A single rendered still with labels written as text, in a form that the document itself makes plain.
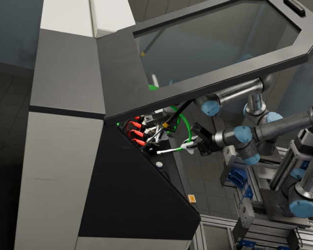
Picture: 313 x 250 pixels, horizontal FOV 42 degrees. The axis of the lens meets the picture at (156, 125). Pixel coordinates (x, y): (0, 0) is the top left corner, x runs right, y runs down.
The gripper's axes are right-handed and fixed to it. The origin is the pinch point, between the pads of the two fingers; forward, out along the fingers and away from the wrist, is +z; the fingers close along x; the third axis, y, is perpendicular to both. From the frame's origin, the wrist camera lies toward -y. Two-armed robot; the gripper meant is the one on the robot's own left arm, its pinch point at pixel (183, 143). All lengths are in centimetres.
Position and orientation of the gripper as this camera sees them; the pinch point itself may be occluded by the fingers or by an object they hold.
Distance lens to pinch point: 201.1
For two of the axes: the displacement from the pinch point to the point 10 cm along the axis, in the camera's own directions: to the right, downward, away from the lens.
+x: 4.6, -5.8, 6.7
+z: -7.1, 2.0, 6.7
